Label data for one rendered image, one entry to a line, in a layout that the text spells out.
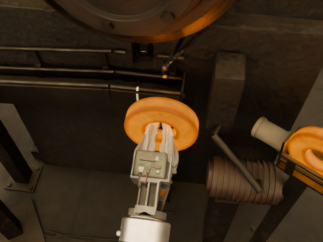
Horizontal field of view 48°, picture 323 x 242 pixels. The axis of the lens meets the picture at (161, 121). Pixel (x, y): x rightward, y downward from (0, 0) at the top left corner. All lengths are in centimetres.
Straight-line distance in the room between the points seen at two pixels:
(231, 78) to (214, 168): 29
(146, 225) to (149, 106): 23
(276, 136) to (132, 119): 39
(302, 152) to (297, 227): 73
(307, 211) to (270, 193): 61
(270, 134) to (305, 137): 10
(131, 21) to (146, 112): 18
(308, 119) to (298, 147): 100
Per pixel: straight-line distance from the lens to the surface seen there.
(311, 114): 197
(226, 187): 107
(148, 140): 72
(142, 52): 104
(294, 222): 165
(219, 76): 91
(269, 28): 95
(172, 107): 71
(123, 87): 100
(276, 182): 109
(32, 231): 162
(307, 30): 97
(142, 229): 65
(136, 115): 73
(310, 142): 91
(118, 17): 72
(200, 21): 80
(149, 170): 66
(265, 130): 97
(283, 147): 94
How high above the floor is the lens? 146
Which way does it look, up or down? 54 degrees down
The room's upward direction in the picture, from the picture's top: straight up
